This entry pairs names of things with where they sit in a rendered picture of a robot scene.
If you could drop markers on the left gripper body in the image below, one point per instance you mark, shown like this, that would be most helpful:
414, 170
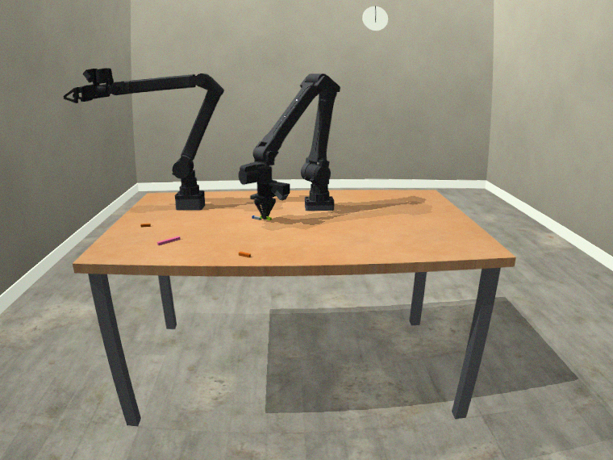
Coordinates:
263, 200

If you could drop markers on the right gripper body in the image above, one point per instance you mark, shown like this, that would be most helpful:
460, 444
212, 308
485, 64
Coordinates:
85, 97

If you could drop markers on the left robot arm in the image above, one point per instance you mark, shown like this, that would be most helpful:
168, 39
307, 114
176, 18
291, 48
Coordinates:
320, 174

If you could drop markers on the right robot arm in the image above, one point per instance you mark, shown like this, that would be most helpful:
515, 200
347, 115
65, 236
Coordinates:
184, 167

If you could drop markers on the pink rod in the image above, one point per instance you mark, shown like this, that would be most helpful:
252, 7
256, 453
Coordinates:
168, 240

